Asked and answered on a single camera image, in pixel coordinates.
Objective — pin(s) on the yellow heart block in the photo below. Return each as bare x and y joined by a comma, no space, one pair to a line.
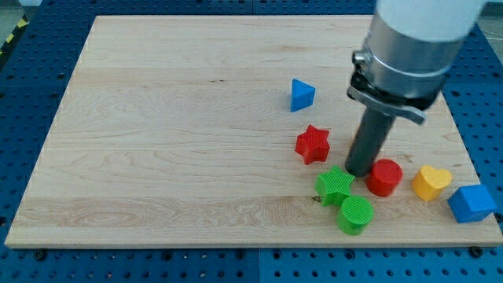
429,182

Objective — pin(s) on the blue triangle block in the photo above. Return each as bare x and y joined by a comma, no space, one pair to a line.
302,95

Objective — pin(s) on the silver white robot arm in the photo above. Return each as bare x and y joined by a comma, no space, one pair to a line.
410,46

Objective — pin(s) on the green star block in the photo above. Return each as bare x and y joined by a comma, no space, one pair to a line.
333,186

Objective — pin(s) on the red cylinder block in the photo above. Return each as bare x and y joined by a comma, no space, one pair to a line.
384,177

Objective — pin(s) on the light wooden board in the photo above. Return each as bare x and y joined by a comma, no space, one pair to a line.
176,132

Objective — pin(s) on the blue cube block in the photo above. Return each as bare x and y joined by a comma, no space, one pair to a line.
471,203

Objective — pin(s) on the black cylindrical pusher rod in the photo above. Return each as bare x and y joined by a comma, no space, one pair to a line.
371,135

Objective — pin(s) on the green cylinder block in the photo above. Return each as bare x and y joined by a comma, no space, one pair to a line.
356,213

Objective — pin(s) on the red star block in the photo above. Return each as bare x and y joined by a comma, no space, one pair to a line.
313,145

